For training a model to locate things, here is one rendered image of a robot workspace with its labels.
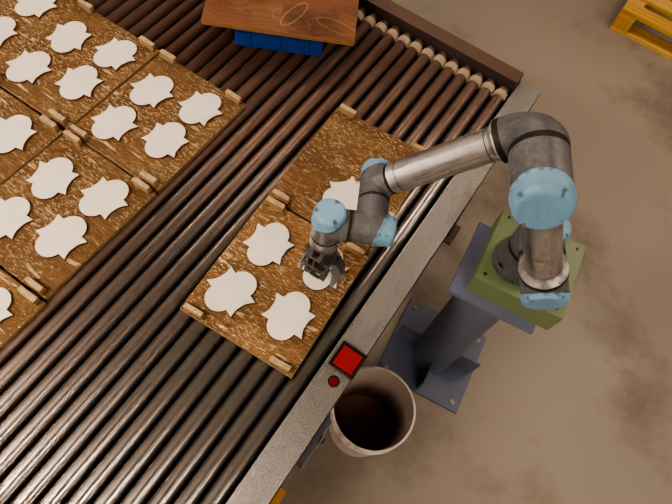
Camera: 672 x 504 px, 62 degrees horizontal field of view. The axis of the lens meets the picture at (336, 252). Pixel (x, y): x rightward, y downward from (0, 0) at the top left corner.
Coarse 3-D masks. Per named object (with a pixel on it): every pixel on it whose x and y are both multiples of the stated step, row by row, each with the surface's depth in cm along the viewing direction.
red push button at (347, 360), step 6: (342, 348) 148; (348, 348) 148; (342, 354) 147; (348, 354) 148; (354, 354) 148; (336, 360) 147; (342, 360) 147; (348, 360) 147; (354, 360) 147; (360, 360) 147; (342, 366) 146; (348, 366) 146; (354, 366) 146; (348, 372) 145
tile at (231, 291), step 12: (228, 276) 152; (240, 276) 152; (252, 276) 153; (216, 288) 150; (228, 288) 150; (240, 288) 151; (252, 288) 151; (216, 300) 148; (228, 300) 149; (240, 300) 149; (252, 300) 150; (228, 312) 147
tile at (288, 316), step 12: (276, 300) 150; (288, 300) 151; (300, 300) 151; (276, 312) 149; (288, 312) 149; (300, 312) 149; (276, 324) 147; (288, 324) 148; (300, 324) 148; (276, 336) 146; (288, 336) 146; (300, 336) 146
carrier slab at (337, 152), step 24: (336, 120) 181; (360, 120) 182; (312, 144) 175; (336, 144) 176; (360, 144) 177; (384, 144) 178; (408, 144) 179; (312, 168) 171; (336, 168) 172; (360, 168) 173; (288, 192) 167; (312, 192) 168; (408, 192) 171
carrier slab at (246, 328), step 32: (256, 224) 161; (288, 224) 162; (224, 256) 156; (288, 256) 158; (352, 256) 160; (256, 288) 152; (288, 288) 153; (224, 320) 147; (256, 320) 148; (320, 320) 150; (256, 352) 145; (288, 352) 145
